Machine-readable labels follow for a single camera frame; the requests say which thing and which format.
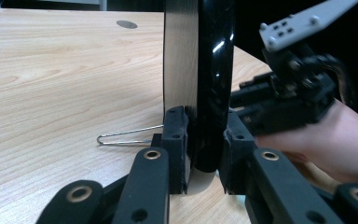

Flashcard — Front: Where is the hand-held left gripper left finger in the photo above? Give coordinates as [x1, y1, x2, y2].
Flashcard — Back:
[151, 105, 190, 195]

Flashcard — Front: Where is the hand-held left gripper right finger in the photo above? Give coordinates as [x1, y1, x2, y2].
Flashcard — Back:
[218, 108, 258, 196]

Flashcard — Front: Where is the black oval mirror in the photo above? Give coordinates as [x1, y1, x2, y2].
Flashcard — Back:
[96, 0, 236, 196]

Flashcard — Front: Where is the grey round cable grommet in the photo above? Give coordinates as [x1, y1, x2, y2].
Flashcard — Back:
[116, 20, 139, 30]

